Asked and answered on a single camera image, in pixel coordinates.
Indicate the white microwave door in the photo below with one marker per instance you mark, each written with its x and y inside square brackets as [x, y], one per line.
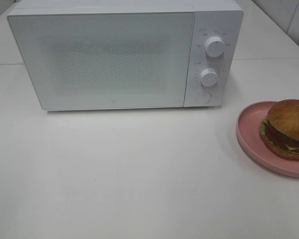
[106, 61]

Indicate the round white door button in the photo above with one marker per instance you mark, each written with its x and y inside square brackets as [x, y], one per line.
[203, 97]

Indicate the lower white timer knob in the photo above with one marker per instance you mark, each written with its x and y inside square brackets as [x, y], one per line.
[208, 77]

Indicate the pink round plate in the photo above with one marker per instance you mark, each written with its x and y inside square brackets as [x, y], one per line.
[248, 136]

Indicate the upper white power knob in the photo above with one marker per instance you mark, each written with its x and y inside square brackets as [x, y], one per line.
[214, 46]

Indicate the white microwave oven body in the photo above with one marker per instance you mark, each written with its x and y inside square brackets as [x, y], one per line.
[211, 18]

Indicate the burger with lettuce and cheese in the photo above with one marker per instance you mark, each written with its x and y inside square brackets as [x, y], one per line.
[279, 130]

